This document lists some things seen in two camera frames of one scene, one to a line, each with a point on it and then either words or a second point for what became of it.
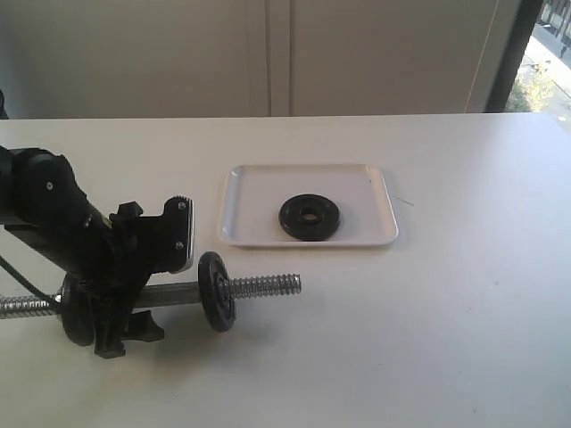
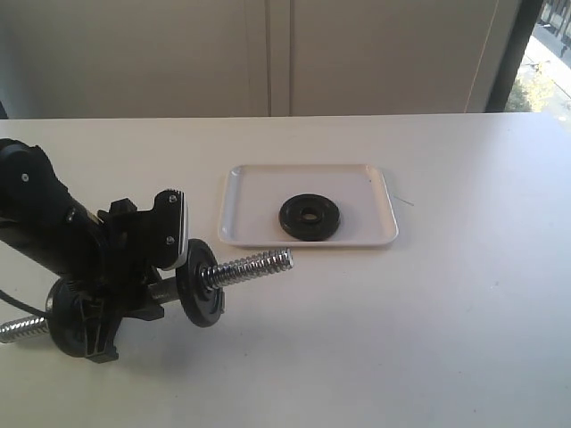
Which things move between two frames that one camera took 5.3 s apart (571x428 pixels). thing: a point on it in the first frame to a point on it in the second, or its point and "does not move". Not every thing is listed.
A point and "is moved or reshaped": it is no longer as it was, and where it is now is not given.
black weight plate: x=216 y=292 to x=202 y=304
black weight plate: x=309 y=217 does not move
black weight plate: x=78 y=308 is moved or reshaped
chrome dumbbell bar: x=149 y=295 is moved or reshaped
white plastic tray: x=253 y=195 does not move
